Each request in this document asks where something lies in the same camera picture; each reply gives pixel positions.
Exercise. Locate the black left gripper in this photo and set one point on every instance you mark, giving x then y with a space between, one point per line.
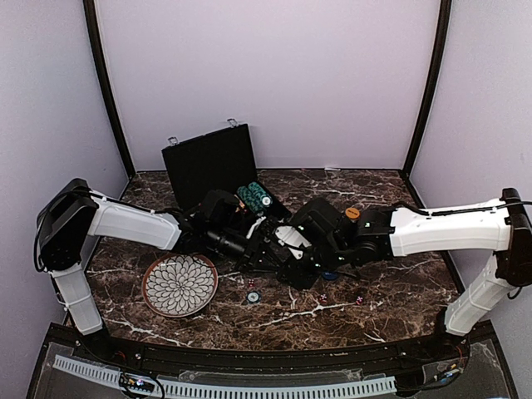
250 260

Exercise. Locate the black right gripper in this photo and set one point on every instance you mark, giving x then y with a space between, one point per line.
298 278

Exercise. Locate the blue green 50 chip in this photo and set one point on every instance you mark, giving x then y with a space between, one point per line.
253 297

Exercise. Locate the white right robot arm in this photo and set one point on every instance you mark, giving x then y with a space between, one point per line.
322 238

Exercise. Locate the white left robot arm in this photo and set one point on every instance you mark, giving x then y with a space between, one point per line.
77 213

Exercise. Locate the blue small blind button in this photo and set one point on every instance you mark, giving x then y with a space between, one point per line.
330 276

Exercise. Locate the green blue chip stack rear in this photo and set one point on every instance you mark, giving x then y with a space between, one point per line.
259 192

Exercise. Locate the green blue chip stack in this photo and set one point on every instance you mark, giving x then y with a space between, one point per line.
252 202
259 192

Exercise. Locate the green blue chip stack front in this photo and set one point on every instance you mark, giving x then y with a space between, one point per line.
252 202

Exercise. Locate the orange big blind button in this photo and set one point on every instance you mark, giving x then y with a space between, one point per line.
352 213

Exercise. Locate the floral patterned plate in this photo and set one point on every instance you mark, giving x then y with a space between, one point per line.
177 286

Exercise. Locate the black poker case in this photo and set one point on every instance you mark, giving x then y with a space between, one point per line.
220 161

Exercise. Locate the black front table rail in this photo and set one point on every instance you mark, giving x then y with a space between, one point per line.
406 356

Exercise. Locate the white slotted cable duct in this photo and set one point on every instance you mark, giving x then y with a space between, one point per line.
194 385

